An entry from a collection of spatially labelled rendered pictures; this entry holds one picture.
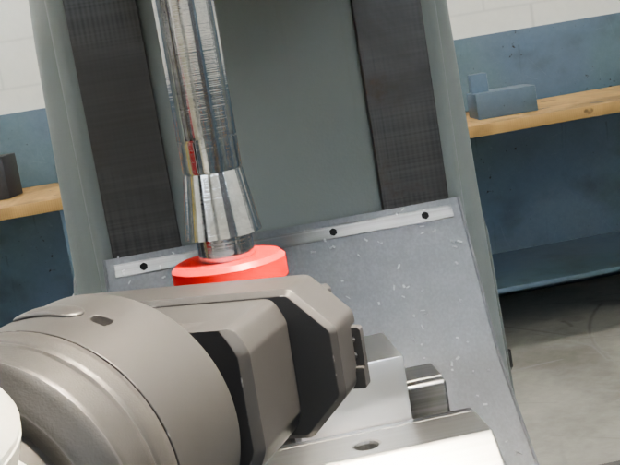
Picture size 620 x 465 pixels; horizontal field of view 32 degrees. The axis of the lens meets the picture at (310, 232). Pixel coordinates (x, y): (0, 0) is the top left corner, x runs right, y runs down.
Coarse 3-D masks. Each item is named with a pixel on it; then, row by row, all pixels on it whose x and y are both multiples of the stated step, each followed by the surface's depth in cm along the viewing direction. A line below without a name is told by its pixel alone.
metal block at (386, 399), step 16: (368, 336) 60; (384, 336) 60; (368, 352) 57; (384, 352) 57; (384, 368) 56; (400, 368) 56; (384, 384) 56; (400, 384) 56; (352, 400) 56; (368, 400) 56; (384, 400) 56; (400, 400) 56; (336, 416) 56; (352, 416) 56; (368, 416) 56; (384, 416) 56; (400, 416) 56; (320, 432) 56; (336, 432) 56
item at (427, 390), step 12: (408, 372) 64; (420, 372) 64; (432, 372) 63; (408, 384) 62; (420, 384) 62; (432, 384) 62; (444, 384) 62; (420, 396) 62; (432, 396) 62; (444, 396) 62; (420, 408) 62; (432, 408) 62; (444, 408) 62; (288, 444) 61
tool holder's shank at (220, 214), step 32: (160, 0) 41; (192, 0) 41; (160, 32) 42; (192, 32) 41; (192, 64) 41; (224, 64) 42; (192, 96) 41; (224, 96) 42; (192, 128) 42; (224, 128) 42; (192, 160) 42; (224, 160) 42; (192, 192) 42; (224, 192) 42; (192, 224) 42; (224, 224) 42; (256, 224) 43; (224, 256) 43
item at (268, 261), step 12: (264, 252) 44; (276, 252) 43; (180, 264) 44; (192, 264) 43; (204, 264) 43; (216, 264) 43; (228, 264) 42; (240, 264) 42; (252, 264) 42; (264, 264) 42; (276, 264) 42; (180, 276) 42; (192, 276) 42; (204, 276) 42; (216, 276) 41; (228, 276) 41; (240, 276) 42; (252, 276) 42; (264, 276) 42; (276, 276) 42
